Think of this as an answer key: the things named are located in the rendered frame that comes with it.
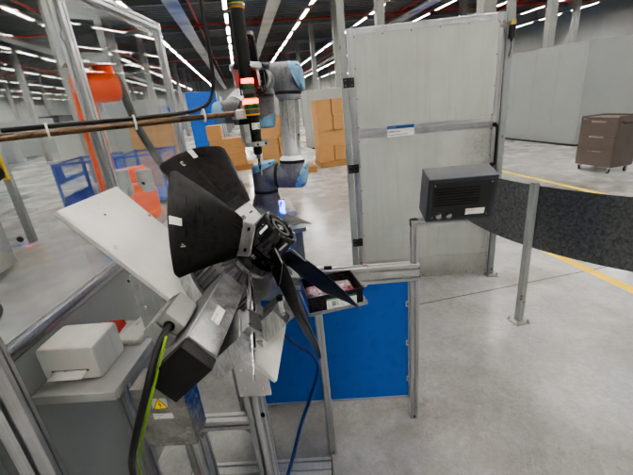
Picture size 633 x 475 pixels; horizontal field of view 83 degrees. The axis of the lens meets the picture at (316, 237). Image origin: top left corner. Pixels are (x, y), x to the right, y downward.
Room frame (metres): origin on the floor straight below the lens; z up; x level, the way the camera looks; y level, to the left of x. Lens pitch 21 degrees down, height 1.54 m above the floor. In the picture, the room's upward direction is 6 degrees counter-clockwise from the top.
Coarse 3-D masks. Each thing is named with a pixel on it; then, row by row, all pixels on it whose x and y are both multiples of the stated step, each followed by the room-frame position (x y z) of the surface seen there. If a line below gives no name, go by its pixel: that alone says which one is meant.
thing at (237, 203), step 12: (180, 156) 1.05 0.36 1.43; (204, 156) 1.09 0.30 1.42; (216, 156) 1.11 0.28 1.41; (228, 156) 1.14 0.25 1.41; (168, 168) 1.00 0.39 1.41; (180, 168) 1.02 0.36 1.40; (192, 168) 1.04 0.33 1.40; (204, 168) 1.05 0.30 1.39; (216, 168) 1.07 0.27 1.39; (228, 168) 1.09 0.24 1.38; (192, 180) 1.01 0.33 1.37; (204, 180) 1.02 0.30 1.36; (216, 180) 1.03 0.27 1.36; (228, 180) 1.05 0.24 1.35; (240, 180) 1.07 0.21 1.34; (216, 192) 1.01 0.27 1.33; (228, 192) 1.02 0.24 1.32; (240, 192) 1.03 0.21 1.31; (228, 204) 1.00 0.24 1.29; (240, 204) 1.01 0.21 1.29
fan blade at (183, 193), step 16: (176, 176) 0.76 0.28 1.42; (176, 192) 0.73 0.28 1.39; (192, 192) 0.77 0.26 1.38; (208, 192) 0.81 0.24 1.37; (176, 208) 0.71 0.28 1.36; (192, 208) 0.75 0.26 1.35; (208, 208) 0.79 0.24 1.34; (224, 208) 0.83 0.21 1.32; (192, 224) 0.73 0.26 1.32; (208, 224) 0.77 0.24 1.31; (224, 224) 0.81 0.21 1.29; (240, 224) 0.86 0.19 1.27; (176, 240) 0.68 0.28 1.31; (192, 240) 0.71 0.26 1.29; (208, 240) 0.76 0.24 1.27; (224, 240) 0.80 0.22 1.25; (176, 256) 0.66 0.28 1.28; (192, 256) 0.70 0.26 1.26; (208, 256) 0.75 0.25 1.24; (224, 256) 0.80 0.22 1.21; (176, 272) 0.64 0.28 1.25
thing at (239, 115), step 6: (240, 114) 1.02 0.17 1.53; (234, 120) 1.04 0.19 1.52; (240, 120) 1.01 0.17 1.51; (246, 120) 1.02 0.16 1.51; (240, 126) 1.04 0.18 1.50; (246, 126) 1.03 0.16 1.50; (240, 132) 1.04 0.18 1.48; (246, 132) 1.02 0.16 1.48; (246, 138) 1.02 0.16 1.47; (246, 144) 1.03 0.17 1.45; (252, 144) 1.02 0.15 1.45; (258, 144) 1.02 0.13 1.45; (264, 144) 1.03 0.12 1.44
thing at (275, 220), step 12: (264, 216) 0.94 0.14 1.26; (276, 216) 1.00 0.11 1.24; (276, 228) 0.92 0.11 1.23; (288, 228) 0.99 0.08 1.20; (264, 240) 0.90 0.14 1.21; (276, 240) 0.90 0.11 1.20; (288, 240) 0.91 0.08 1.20; (252, 252) 0.92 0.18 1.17; (264, 252) 0.90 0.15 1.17; (252, 264) 0.89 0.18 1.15; (264, 264) 0.93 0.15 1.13
